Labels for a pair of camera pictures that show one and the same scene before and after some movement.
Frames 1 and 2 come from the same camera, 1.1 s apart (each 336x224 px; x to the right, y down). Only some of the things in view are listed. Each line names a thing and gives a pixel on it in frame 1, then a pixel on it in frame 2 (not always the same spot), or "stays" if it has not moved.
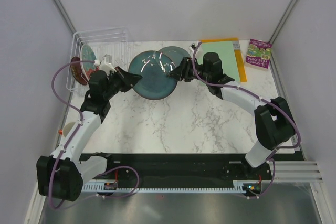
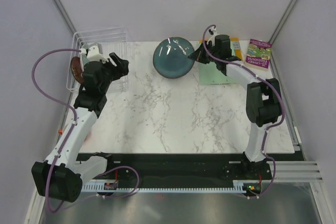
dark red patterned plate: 77,72 stays
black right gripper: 182,72 -> 197,55
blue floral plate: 153,66 -> 170,58
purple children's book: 258,54 stays
